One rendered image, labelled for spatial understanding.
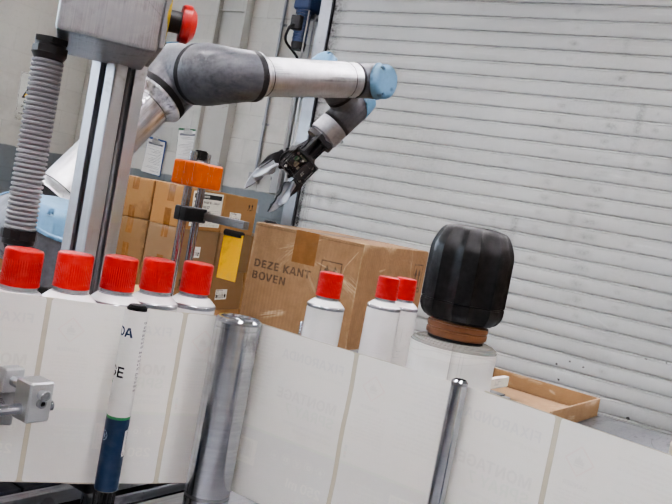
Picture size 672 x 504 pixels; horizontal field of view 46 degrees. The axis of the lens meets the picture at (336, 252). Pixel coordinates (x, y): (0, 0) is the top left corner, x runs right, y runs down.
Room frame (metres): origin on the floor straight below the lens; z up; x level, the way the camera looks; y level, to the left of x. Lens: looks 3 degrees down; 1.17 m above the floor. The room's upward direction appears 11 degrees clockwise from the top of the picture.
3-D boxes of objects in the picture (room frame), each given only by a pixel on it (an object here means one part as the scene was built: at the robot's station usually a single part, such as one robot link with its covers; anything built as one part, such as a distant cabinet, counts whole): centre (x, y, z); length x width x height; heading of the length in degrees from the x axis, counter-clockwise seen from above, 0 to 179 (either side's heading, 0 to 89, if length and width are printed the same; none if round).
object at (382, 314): (1.19, -0.09, 0.98); 0.05 x 0.05 x 0.20
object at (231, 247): (0.92, 0.12, 1.09); 0.03 x 0.01 x 0.06; 54
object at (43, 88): (0.79, 0.32, 1.18); 0.04 x 0.04 x 0.21
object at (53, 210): (1.28, 0.45, 1.04); 0.13 x 0.12 x 0.14; 45
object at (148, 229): (5.29, 1.02, 0.57); 1.20 x 0.85 x 1.14; 152
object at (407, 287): (1.23, -0.12, 0.98); 0.05 x 0.05 x 0.20
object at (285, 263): (1.58, -0.02, 0.99); 0.30 x 0.24 x 0.27; 151
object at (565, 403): (1.68, -0.44, 0.85); 0.30 x 0.26 x 0.04; 144
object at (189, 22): (0.80, 0.20, 1.33); 0.04 x 0.03 x 0.04; 19
